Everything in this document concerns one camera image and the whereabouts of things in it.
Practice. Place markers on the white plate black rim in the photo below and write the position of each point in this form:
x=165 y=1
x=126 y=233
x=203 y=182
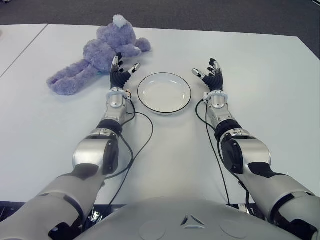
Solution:
x=163 y=95

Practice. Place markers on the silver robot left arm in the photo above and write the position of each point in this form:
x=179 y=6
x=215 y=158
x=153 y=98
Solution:
x=90 y=150

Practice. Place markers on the purple plush doll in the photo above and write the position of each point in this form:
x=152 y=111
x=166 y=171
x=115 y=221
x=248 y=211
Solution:
x=105 y=47

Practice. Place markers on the grey robot torso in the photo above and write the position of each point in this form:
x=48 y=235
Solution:
x=160 y=220

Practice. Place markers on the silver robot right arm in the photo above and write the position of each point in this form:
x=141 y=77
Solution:
x=255 y=150

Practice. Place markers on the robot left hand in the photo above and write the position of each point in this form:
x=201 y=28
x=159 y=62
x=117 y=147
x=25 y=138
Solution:
x=117 y=77

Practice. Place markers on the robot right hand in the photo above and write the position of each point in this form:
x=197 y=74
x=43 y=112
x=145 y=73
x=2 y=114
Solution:
x=215 y=80

